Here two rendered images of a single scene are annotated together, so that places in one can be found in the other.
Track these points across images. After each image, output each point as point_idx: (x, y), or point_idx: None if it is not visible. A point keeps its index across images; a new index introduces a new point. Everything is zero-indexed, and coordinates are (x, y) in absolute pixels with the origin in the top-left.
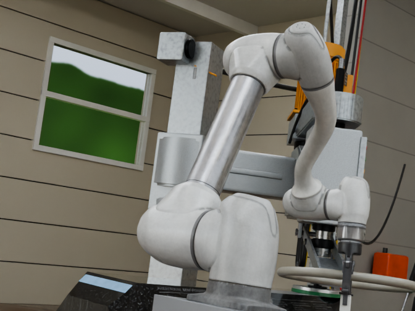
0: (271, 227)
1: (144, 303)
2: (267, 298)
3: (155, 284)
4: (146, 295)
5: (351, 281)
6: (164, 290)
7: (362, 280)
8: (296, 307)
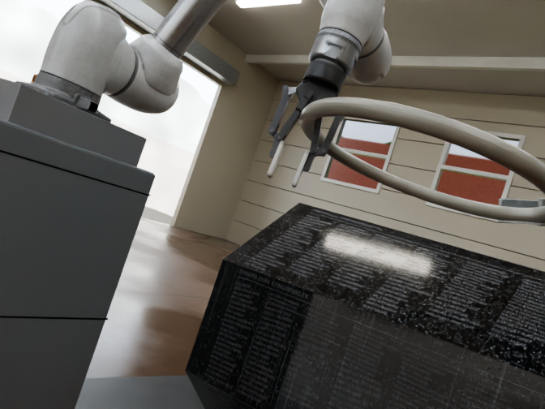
0: (66, 17)
1: (282, 215)
2: (40, 80)
3: (315, 207)
4: (293, 211)
5: (314, 128)
6: (317, 213)
7: (302, 116)
8: (527, 286)
